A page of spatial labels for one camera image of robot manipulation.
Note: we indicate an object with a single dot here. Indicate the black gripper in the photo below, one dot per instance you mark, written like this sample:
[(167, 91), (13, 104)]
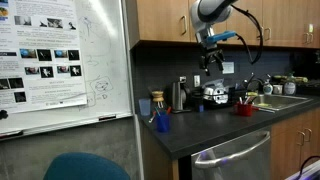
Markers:
[(209, 50)]

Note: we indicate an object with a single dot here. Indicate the white grey marker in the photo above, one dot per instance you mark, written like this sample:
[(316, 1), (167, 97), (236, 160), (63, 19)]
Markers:
[(240, 100)]

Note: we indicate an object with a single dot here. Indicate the blue label white marker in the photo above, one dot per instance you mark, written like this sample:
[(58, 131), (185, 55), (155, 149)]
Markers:
[(247, 100)]

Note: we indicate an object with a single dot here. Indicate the white marker red cap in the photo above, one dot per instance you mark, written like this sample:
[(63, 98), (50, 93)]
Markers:
[(263, 109)]

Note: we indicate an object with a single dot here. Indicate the green marker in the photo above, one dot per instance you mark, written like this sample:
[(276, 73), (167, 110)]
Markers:
[(157, 111)]

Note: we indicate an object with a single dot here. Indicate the translucent blue plastic cup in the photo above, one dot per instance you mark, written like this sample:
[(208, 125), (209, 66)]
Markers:
[(144, 107)]

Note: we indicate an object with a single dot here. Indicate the white marker red tip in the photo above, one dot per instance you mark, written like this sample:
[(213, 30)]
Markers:
[(152, 117)]

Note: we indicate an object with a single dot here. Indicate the black whiteboard marker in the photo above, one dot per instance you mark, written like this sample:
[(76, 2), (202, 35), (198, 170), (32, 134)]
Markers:
[(107, 117), (11, 134)]

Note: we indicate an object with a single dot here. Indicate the black cylindrical container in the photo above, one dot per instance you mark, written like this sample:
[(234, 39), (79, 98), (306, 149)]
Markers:
[(197, 96)]

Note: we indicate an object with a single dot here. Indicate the black dish rack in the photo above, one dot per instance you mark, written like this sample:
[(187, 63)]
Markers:
[(233, 97)]

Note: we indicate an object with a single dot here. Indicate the steel faucet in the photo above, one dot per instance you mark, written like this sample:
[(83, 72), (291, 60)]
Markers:
[(255, 81)]

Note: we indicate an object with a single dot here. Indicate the thin black pen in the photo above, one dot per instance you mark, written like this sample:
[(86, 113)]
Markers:
[(254, 98)]

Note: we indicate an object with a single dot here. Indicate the soap dispenser bottle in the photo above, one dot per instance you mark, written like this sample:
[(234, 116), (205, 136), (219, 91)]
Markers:
[(267, 87)]

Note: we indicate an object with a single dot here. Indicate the wooden collar glass coffee maker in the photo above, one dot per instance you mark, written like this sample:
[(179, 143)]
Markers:
[(158, 96)]

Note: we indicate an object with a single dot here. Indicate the small red object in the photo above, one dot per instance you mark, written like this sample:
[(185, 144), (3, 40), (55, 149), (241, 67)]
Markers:
[(168, 110)]

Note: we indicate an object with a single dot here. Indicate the wooden upper cabinet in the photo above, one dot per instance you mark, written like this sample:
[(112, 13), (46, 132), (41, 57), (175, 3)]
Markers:
[(160, 20)]

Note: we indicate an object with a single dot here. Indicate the wooden cabinet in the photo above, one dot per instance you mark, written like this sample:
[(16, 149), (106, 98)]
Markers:
[(160, 20), (290, 156)]

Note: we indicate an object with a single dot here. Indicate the plain white mug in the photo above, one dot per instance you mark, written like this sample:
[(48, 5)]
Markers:
[(277, 89)]

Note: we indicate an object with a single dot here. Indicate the steel sink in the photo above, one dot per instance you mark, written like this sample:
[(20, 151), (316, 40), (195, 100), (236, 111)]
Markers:
[(280, 101)]

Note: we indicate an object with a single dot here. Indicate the clear bottle white label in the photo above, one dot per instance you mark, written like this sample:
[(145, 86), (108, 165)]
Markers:
[(289, 87)]

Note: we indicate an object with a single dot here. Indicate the pale yellow cabinet sticker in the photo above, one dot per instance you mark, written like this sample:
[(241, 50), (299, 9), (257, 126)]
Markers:
[(310, 28)]

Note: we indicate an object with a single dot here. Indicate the whiteboard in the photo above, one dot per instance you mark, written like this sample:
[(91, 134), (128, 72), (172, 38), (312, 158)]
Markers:
[(106, 66)]

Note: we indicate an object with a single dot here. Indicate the steel dishwasher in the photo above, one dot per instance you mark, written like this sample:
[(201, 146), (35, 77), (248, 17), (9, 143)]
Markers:
[(253, 166)]

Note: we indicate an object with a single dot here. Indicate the wooden lower cabinet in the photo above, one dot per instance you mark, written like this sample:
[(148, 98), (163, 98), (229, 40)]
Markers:
[(290, 156)]

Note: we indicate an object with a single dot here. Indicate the large research poster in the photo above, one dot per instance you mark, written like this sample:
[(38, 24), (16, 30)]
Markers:
[(40, 50)]

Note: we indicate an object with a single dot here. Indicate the black whiteboard magnet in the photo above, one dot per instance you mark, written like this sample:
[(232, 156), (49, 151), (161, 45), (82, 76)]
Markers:
[(3, 114)]

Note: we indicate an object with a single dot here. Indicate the white paper wall note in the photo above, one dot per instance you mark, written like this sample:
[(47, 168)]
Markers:
[(228, 68)]

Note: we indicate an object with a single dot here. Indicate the white wall outlet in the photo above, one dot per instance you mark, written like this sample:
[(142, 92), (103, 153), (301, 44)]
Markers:
[(182, 79), (197, 81)]

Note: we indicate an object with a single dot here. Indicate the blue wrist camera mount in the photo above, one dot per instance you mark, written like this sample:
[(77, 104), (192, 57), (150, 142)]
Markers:
[(220, 36)]

